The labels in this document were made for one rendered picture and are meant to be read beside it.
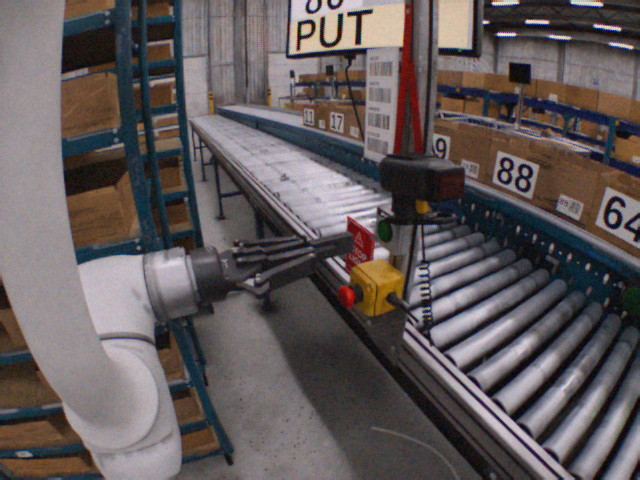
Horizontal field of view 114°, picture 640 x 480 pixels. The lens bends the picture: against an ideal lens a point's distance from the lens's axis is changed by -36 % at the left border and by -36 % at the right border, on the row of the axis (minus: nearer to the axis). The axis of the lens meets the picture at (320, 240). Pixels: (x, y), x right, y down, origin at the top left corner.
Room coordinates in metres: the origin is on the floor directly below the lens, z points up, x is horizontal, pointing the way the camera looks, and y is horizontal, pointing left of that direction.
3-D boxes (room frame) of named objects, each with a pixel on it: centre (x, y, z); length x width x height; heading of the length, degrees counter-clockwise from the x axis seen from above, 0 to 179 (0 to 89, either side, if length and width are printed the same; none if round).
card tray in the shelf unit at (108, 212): (0.53, 0.60, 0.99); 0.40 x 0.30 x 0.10; 113
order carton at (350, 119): (1.91, -0.26, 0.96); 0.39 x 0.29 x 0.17; 26
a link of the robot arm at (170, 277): (0.32, 0.19, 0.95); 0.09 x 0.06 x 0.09; 26
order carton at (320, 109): (2.26, -0.09, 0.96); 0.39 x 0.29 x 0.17; 27
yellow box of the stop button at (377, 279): (0.43, -0.11, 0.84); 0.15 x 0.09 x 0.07; 26
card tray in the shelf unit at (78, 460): (0.32, 1.03, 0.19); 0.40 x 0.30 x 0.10; 114
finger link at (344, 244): (0.42, -0.02, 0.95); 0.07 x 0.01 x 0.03; 116
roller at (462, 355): (0.47, -0.46, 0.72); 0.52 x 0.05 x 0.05; 116
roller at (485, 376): (0.41, -0.49, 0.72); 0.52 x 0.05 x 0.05; 116
